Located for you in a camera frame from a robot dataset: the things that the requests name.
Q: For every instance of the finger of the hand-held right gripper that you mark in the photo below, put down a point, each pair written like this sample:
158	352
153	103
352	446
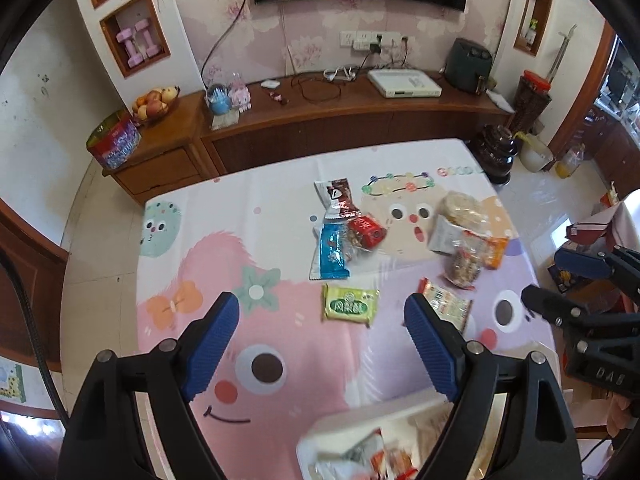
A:
580	262
550	305

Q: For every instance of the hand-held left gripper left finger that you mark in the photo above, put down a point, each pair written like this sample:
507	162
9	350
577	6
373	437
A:
210	350

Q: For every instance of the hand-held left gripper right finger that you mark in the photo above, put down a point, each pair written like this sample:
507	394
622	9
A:
432	350

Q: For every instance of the striped orange white packet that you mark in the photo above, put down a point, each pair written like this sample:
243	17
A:
447	302

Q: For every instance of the clear nut snack packet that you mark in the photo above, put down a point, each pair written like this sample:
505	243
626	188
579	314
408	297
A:
465	265

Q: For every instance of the green snack packet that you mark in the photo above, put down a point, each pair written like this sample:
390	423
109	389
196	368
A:
350	305

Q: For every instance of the white plastic tray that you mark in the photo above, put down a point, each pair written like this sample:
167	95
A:
340	425

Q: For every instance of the clear packet crumbly cake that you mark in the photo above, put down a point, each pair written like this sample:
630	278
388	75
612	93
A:
465	210

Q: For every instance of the blue snack packet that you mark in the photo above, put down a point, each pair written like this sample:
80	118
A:
330	252

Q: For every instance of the brown white snack packet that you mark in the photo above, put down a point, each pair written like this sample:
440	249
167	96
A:
339	197

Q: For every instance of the person's right hand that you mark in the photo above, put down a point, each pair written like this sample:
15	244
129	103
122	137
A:
622	415

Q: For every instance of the blue printed cardboard box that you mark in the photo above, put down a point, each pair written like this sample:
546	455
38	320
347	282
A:
561	277

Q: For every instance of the red white flat bag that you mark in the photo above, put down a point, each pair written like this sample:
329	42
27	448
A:
585	232

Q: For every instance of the white red covered furniture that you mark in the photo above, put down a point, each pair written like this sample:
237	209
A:
620	220

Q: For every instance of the cartoon printed tablecloth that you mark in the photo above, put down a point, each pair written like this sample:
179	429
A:
300	360

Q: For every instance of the yellow oil bottle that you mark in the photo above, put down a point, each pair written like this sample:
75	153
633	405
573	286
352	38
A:
570	165

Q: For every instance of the white plastic bucket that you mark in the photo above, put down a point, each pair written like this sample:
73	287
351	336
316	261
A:
536	157

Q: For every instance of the dark brown ceramic jar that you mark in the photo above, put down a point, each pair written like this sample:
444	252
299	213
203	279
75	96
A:
495	155

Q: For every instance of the brown woven basket red lid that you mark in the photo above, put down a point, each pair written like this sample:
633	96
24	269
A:
531	105

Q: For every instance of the white paper sheet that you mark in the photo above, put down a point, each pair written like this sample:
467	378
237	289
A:
501	101

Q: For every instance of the wooden side cabinet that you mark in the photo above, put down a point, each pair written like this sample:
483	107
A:
160	165

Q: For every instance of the brown wooden door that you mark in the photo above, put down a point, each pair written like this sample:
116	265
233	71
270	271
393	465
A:
25	300

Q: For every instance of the metal mop rod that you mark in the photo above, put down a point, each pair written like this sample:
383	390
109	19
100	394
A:
560	55

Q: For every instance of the dark green air fryer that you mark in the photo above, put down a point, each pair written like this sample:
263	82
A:
467	67

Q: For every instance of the red round tin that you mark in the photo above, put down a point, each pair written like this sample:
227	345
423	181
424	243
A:
114	142

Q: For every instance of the square paper coaster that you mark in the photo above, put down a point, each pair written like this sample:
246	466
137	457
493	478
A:
225	121

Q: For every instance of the tall wooden framed niche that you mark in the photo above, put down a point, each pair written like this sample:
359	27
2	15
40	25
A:
520	40

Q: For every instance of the long wooden television cabinet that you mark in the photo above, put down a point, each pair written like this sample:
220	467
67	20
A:
350	130

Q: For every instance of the blue snow globe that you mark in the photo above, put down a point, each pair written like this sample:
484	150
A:
220	102

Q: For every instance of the white set-top box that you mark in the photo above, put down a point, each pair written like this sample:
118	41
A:
405	85

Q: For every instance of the bowl of fruit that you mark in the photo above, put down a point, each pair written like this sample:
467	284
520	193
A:
154	105

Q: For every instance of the pink bunny figure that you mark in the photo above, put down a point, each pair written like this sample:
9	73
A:
240	95

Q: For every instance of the small red trinket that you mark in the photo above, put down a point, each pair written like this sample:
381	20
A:
279	98

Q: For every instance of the small white flat box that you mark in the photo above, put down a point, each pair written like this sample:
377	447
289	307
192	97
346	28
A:
270	84

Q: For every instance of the white antenna stick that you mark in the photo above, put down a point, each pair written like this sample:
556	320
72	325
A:
290	59

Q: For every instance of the white power strip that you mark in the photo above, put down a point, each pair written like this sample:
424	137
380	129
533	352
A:
370	42

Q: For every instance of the colourful wall poster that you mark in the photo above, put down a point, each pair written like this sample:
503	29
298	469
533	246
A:
12	384

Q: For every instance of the wooden framed wall niche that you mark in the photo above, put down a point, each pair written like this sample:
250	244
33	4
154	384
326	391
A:
107	45

